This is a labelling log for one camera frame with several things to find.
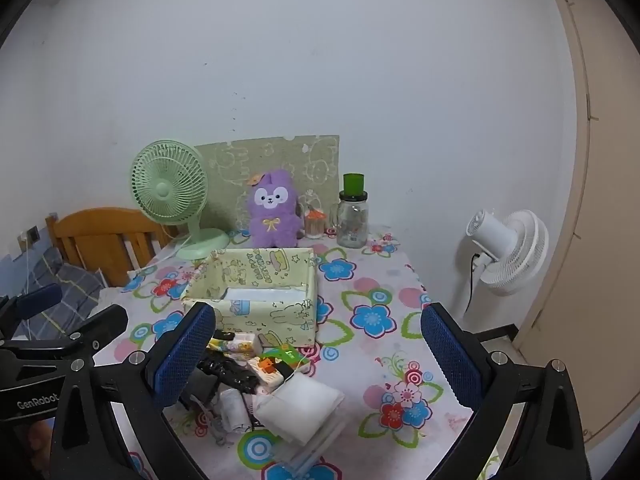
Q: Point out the wall socket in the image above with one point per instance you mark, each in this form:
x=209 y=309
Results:
x=31 y=236

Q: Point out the green desk fan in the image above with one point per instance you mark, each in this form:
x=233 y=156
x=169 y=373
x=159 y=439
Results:
x=165 y=187

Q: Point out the black plastic bag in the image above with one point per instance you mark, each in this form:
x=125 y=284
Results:
x=227 y=372

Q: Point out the green printed board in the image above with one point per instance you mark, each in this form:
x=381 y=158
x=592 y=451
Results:
x=310 y=160

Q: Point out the clear plastic bag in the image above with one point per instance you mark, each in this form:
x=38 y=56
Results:
x=312 y=455

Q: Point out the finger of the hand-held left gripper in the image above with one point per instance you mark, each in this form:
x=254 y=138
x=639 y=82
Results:
x=100 y=325
x=37 y=301

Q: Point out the purple plush toy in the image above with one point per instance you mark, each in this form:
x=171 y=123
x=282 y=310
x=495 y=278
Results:
x=272 y=225

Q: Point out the yellow printed fabric storage box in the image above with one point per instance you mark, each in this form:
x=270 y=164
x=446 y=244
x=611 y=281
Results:
x=280 y=310

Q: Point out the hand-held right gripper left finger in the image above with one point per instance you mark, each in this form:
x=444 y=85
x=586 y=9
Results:
x=185 y=355

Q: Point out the green plastic cup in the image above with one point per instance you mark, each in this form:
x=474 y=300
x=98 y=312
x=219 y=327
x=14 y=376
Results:
x=353 y=184

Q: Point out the green orange tissue pack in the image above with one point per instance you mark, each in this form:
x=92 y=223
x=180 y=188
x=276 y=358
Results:
x=280 y=357

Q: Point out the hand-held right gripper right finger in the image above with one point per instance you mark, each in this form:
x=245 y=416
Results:
x=450 y=360

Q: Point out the yellow snack packet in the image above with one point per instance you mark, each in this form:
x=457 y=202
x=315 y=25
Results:
x=245 y=344

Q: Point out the beige door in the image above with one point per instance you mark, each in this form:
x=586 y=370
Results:
x=600 y=260

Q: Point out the plaid pillow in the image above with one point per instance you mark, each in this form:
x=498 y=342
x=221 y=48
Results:
x=70 y=280

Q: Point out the floral tablecloth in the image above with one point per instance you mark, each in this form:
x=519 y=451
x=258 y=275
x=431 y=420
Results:
x=380 y=280

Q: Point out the white standing fan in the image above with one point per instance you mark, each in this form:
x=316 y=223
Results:
x=515 y=255

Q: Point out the cotton swab jar orange scissors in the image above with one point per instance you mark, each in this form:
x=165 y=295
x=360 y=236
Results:
x=314 y=229

